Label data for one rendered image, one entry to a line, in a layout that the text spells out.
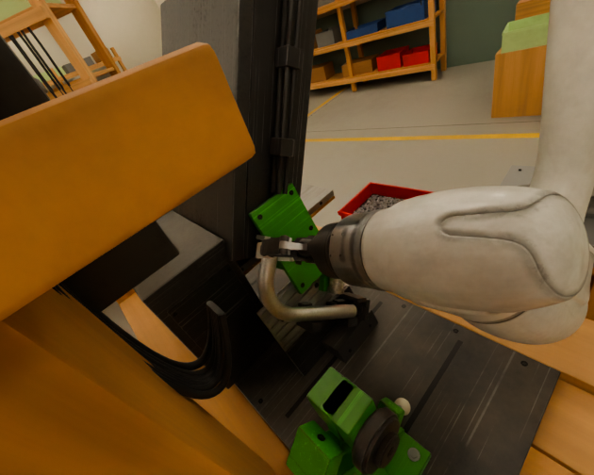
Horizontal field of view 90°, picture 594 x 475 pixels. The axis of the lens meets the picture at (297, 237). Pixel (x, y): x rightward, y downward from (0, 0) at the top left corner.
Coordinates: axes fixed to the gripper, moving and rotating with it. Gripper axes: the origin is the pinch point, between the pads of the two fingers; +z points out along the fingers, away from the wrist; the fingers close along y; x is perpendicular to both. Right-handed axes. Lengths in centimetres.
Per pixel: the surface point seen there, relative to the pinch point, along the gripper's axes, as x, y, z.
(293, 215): -8.3, -5.3, 3.7
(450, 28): -405, -368, 197
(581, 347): 11, -51, -29
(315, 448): 23.4, 2.0, -19.1
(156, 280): 7.6, 17.3, 12.6
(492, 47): -369, -413, 155
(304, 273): 3.3, -10.4, 5.2
